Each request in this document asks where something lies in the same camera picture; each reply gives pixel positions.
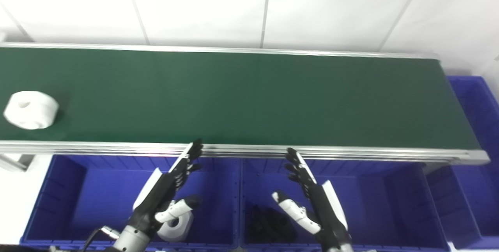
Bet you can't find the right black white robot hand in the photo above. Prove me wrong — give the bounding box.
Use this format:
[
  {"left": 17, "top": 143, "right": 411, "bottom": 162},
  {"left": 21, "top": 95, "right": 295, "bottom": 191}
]
[{"left": 272, "top": 147, "right": 349, "bottom": 245}]

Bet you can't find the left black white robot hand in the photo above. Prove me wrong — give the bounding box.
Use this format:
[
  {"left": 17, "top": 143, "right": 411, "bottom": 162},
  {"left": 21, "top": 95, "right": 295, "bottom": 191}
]
[{"left": 129, "top": 139, "right": 204, "bottom": 234}]

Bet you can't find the white cylindrical part with holes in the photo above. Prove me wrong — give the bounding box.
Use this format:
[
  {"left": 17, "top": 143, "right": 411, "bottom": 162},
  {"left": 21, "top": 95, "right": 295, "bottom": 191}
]
[
  {"left": 3, "top": 91, "right": 60, "bottom": 130},
  {"left": 157, "top": 210, "right": 194, "bottom": 243}
]

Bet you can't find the blue plastic bin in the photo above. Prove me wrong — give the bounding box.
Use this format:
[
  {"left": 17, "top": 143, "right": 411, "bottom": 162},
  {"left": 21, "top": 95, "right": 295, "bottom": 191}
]
[
  {"left": 239, "top": 158, "right": 451, "bottom": 252},
  {"left": 19, "top": 154, "right": 240, "bottom": 249},
  {"left": 425, "top": 75, "right": 499, "bottom": 249}
]

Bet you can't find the green conveyor belt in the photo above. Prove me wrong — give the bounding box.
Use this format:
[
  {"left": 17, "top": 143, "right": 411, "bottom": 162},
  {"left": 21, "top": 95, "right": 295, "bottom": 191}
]
[{"left": 0, "top": 42, "right": 490, "bottom": 165}]

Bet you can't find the black parts pile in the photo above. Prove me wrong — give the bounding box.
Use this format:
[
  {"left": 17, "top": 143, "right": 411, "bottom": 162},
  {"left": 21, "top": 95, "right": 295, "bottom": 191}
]
[{"left": 246, "top": 204, "right": 297, "bottom": 244}]

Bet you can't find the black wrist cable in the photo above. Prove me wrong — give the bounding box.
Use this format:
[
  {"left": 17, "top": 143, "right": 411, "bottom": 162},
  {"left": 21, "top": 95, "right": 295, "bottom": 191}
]
[{"left": 82, "top": 225, "right": 119, "bottom": 252}]

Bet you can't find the aluminium conveyor support bracket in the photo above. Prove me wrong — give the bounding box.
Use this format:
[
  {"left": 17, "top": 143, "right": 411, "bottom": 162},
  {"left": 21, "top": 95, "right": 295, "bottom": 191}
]
[{"left": 0, "top": 153, "right": 35, "bottom": 173}]

